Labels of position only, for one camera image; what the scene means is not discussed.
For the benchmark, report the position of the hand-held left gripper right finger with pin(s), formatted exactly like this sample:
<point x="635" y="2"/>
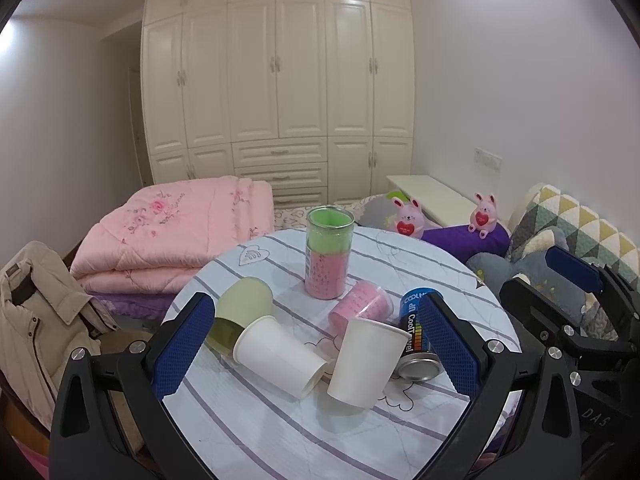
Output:
<point x="450" y="352"/>

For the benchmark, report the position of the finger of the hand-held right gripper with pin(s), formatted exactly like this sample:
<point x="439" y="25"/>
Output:
<point x="570" y="266"/>
<point x="537" y="310"/>

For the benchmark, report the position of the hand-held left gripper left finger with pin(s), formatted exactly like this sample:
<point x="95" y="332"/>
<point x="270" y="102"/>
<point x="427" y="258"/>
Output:
<point x="181" y="347"/>

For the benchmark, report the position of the white paper cup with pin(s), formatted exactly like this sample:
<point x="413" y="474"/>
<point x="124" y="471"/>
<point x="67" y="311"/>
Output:
<point x="280" y="357"/>
<point x="362" y="367"/>

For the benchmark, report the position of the pale green cup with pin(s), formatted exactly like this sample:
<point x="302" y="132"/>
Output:
<point x="245" y="307"/>

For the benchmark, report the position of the pink plastic cup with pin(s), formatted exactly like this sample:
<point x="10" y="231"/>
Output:
<point x="360" y="307"/>

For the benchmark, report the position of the black and blue can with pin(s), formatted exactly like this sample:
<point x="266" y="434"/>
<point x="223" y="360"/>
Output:
<point x="411" y="320"/>

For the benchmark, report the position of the triangle patterned cushion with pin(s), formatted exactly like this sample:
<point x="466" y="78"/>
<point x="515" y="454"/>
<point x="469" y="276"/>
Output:
<point x="570" y="215"/>

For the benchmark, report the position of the grey plush pillow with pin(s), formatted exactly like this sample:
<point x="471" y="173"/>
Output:
<point x="505" y="265"/>

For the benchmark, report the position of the purple bed sheet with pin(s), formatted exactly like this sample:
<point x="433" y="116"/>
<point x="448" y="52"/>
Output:
<point x="130" y="304"/>

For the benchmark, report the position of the purple cushion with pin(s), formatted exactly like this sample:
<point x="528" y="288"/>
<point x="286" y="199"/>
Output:
<point x="465" y="242"/>

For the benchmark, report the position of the pink bunny toy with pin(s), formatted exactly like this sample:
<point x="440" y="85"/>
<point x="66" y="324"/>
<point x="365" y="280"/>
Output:
<point x="482" y="215"/>
<point x="407" y="217"/>

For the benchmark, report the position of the pink floral quilt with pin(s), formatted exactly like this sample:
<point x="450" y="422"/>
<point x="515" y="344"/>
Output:
<point x="165" y="230"/>

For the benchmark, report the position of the striped white tablecloth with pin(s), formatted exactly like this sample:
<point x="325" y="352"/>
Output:
<point x="280" y="440"/>

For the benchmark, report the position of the beige jacket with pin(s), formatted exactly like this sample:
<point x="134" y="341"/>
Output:
<point x="35" y="310"/>

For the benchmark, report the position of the stacked green and pink cups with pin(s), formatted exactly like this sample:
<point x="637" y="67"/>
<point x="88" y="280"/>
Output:
<point x="329" y="260"/>

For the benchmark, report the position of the white bedside bench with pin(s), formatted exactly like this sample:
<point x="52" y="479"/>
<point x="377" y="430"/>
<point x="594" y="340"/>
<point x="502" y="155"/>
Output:
<point x="435" y="195"/>

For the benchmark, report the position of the grey and green pillow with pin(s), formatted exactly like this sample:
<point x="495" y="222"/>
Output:
<point x="375" y="210"/>

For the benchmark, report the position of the cream wardrobe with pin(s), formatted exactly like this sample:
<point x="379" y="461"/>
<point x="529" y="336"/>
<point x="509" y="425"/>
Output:
<point x="280" y="70"/>

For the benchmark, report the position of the white wall outlet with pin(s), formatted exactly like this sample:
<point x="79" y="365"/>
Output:
<point x="487" y="157"/>

